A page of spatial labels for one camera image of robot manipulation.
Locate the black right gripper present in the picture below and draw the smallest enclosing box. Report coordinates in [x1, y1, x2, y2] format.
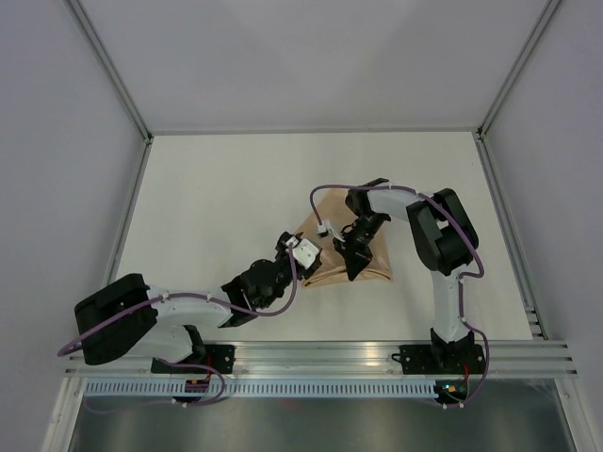
[333, 212, 387, 281]

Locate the peach cloth napkin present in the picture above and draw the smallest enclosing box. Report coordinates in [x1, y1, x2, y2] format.
[297, 188, 393, 288]

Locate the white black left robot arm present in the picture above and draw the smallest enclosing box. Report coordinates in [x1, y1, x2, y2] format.
[60, 232, 321, 373]

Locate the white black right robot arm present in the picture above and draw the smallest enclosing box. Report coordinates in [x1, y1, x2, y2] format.
[334, 178, 479, 372]

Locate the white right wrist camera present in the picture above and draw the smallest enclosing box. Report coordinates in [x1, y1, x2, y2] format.
[317, 219, 345, 242]

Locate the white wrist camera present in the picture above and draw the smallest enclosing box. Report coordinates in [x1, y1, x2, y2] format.
[285, 236, 321, 278]
[317, 219, 345, 242]

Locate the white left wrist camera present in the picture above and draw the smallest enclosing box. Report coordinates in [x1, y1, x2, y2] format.
[285, 236, 321, 278]

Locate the aluminium front rail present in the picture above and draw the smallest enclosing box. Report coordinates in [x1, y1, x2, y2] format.
[65, 339, 579, 380]

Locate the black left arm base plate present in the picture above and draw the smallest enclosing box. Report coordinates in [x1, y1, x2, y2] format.
[151, 344, 236, 375]

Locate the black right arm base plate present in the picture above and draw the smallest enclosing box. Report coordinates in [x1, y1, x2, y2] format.
[392, 344, 486, 376]

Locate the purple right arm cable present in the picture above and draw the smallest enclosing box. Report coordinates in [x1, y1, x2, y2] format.
[309, 184, 491, 411]

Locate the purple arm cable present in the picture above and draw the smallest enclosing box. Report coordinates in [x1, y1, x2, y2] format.
[56, 253, 301, 415]
[309, 184, 491, 411]

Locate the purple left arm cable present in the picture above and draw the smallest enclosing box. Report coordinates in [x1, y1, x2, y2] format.
[56, 253, 301, 415]

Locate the white slotted cable duct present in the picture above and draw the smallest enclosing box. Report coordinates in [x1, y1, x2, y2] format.
[85, 378, 437, 398]

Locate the aluminium left frame post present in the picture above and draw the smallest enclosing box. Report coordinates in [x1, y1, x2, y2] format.
[63, 0, 155, 142]

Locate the aluminium frame post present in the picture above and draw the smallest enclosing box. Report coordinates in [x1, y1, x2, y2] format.
[63, 0, 155, 142]
[475, 0, 564, 140]

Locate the aluminium right frame post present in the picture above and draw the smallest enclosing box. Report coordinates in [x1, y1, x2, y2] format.
[475, 0, 564, 140]

